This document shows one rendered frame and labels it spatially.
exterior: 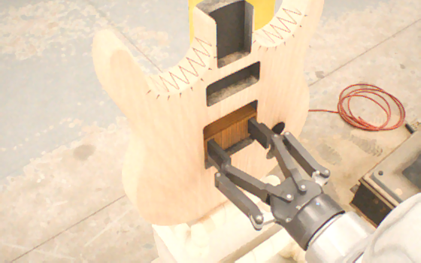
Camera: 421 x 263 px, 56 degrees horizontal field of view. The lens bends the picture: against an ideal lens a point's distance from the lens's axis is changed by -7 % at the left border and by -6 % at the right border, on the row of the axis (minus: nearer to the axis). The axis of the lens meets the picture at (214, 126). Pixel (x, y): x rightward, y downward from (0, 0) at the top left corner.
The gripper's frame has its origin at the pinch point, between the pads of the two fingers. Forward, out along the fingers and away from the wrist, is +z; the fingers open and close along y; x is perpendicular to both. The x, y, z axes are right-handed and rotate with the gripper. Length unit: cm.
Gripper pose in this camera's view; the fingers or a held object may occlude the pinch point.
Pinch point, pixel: (232, 137)
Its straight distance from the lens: 64.3
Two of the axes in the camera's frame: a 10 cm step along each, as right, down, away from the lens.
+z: -5.8, -6.0, 5.5
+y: 8.1, -4.4, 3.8
